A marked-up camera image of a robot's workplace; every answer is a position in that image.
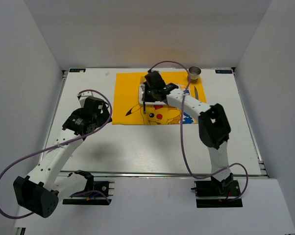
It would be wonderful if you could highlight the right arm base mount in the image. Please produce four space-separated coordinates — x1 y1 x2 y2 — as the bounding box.
191 180 243 208

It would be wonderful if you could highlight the right blue corner label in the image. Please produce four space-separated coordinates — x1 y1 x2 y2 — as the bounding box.
215 70 233 74

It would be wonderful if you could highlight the fork with teal handle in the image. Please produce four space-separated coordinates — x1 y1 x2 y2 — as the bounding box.
143 100 146 114

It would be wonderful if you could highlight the blue corner label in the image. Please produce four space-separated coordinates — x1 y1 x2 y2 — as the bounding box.
69 68 86 73
215 70 233 74

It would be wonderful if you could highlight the yellow printed cloth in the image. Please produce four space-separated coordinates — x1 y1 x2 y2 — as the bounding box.
112 71 206 125

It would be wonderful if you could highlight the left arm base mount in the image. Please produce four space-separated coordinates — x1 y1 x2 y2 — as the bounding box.
62 170 115 206

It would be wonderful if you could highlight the cup with wooden base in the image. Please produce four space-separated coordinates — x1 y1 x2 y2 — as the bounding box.
188 66 201 83

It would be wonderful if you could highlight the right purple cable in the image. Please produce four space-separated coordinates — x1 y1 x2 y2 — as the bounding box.
148 61 248 201

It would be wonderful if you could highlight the left blue corner label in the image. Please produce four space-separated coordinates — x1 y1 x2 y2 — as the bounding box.
69 68 86 73

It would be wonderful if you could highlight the knife with teal handle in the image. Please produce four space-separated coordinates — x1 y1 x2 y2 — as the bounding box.
194 86 199 100

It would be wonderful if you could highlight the white rectangular plate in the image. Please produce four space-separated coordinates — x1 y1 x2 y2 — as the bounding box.
138 83 181 105

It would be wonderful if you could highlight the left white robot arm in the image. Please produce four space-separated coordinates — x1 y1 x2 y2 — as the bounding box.
13 90 112 218

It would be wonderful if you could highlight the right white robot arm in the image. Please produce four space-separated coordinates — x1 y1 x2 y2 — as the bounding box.
143 70 233 195

